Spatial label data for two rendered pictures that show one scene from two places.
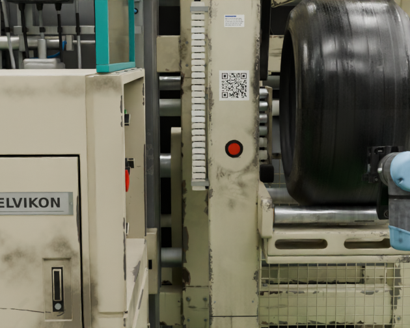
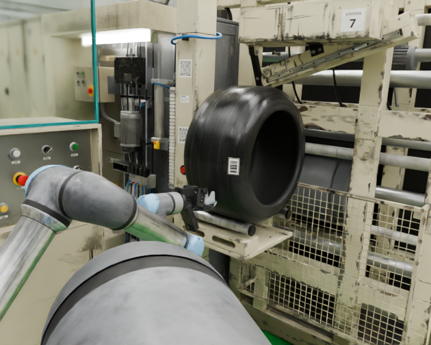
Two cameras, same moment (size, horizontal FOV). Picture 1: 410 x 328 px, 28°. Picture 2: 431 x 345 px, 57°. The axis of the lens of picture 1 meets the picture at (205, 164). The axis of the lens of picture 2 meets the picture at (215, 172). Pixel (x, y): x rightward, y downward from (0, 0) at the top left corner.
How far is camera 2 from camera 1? 1.56 m
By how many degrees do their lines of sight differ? 40
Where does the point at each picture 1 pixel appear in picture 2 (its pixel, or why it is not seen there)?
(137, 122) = (96, 150)
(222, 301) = not seen: hidden behind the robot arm
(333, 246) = (206, 237)
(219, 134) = (178, 161)
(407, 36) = (241, 118)
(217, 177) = (176, 183)
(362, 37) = (214, 116)
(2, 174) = not seen: outside the picture
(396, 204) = not seen: hidden behind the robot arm
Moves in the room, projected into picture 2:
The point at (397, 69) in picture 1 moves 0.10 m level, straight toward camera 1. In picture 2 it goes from (222, 139) to (199, 140)
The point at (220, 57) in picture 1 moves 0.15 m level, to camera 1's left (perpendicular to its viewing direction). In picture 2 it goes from (178, 118) to (157, 116)
